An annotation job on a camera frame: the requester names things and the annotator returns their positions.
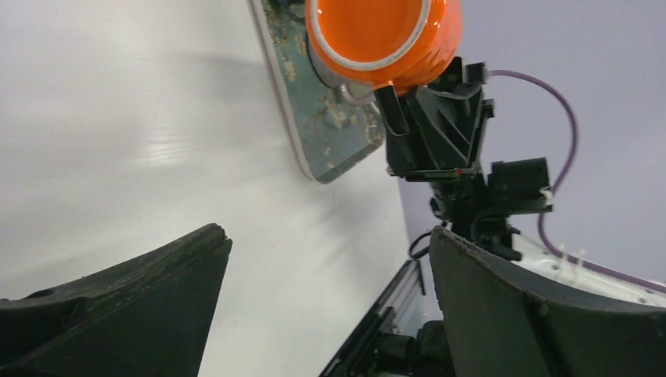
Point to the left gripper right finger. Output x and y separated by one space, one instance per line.
503 320

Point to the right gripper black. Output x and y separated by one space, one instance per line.
452 113

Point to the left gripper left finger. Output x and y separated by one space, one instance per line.
148 316

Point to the orange mug black handle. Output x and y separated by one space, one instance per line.
379 43

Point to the mauve ribbed mug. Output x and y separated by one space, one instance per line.
356 95

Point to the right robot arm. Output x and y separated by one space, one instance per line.
542 259

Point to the teal floral tray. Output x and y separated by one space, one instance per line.
329 136

